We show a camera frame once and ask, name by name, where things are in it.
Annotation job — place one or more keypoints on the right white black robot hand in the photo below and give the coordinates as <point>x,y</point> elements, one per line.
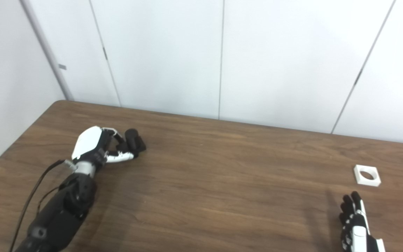
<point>357,234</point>

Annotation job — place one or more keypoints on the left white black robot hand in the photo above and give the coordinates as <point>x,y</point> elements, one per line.
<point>87,143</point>

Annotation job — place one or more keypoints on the black peg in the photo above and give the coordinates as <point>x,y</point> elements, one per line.
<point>136,141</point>

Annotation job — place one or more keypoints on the white square piece with hole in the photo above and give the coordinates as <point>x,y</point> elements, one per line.
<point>360,179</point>

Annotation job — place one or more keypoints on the grey wall corner post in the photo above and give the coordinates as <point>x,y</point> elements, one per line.
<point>47,52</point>

